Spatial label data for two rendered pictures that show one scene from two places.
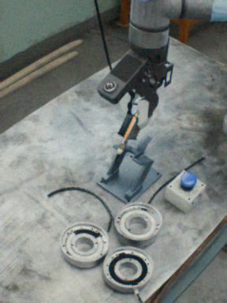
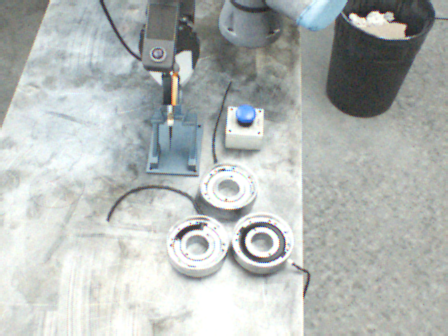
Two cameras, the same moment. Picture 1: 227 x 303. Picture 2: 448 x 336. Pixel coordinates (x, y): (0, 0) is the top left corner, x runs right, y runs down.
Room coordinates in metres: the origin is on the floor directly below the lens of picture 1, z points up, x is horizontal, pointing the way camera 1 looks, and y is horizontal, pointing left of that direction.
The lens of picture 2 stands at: (0.08, 0.31, 1.72)
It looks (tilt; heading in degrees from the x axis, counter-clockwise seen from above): 53 degrees down; 323
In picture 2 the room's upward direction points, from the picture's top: 3 degrees clockwise
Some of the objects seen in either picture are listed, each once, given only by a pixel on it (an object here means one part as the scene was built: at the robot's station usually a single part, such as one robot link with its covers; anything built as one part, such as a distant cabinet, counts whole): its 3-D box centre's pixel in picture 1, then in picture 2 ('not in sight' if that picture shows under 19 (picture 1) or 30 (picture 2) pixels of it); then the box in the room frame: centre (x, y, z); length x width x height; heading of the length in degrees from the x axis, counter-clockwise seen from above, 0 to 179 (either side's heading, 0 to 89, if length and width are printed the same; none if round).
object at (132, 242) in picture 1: (137, 226); (228, 190); (0.57, -0.07, 0.82); 0.10 x 0.10 x 0.04
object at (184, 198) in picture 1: (186, 190); (244, 125); (0.68, -0.18, 0.82); 0.08 x 0.07 x 0.05; 142
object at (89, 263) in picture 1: (84, 246); (197, 247); (0.50, 0.05, 0.82); 0.10 x 0.10 x 0.04
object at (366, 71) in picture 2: not in sight; (371, 52); (1.12, -1.12, 0.21); 0.34 x 0.34 x 0.43
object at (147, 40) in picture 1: (147, 31); not in sight; (0.73, -0.05, 1.22); 0.08 x 0.08 x 0.05
